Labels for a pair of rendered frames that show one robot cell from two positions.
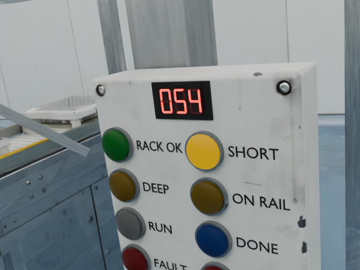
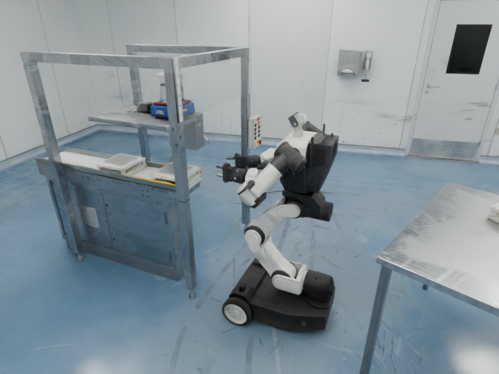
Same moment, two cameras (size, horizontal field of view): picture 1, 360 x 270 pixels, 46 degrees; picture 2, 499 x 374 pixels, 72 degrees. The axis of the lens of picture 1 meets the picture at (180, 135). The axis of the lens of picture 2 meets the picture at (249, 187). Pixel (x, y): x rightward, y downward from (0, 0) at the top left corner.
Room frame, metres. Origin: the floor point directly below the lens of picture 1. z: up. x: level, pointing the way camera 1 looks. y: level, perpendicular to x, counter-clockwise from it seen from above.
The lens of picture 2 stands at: (0.79, 2.78, 1.80)
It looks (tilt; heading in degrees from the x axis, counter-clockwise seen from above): 25 degrees down; 262
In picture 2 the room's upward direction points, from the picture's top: straight up
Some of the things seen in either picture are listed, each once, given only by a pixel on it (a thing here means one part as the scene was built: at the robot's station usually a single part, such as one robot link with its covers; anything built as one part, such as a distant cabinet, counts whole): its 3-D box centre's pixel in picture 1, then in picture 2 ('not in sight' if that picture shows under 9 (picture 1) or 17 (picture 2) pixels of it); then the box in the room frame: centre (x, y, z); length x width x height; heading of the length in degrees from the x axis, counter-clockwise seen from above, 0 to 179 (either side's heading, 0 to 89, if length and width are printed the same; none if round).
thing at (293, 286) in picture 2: not in sight; (290, 276); (0.25, 1.03, 0.28); 0.21 x 0.20 x 0.13; 148
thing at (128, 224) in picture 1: (128, 224); not in sight; (0.33, 0.05, 0.98); 0.03 x 0.01 x 0.03; 58
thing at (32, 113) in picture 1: (73, 106); (121, 162); (1.37, 0.34, 0.89); 0.25 x 0.24 x 0.02; 58
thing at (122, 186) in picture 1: (122, 186); not in sight; (0.33, 0.05, 1.01); 0.03 x 0.01 x 0.03; 58
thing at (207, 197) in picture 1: (207, 197); not in sight; (0.29, -0.01, 1.01); 0.03 x 0.01 x 0.03; 58
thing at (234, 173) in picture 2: not in sight; (232, 174); (0.61, 0.90, 0.99); 0.12 x 0.10 x 0.13; 140
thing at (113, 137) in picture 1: (115, 145); not in sight; (0.33, 0.05, 1.05); 0.03 x 0.01 x 0.03; 58
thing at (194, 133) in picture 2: not in sight; (186, 131); (0.88, 0.49, 1.14); 0.22 x 0.11 x 0.20; 148
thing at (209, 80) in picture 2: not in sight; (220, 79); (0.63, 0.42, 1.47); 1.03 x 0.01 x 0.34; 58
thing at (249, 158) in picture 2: not in sight; (244, 161); (0.51, 0.70, 0.99); 0.12 x 0.10 x 0.13; 0
